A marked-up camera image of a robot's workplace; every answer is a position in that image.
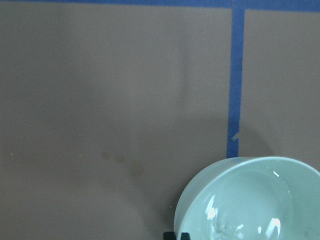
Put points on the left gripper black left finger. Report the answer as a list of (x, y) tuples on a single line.
[(169, 235)]

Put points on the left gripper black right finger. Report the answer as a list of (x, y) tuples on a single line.
[(185, 236)]

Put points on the mint green bowl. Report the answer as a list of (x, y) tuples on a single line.
[(251, 198)]

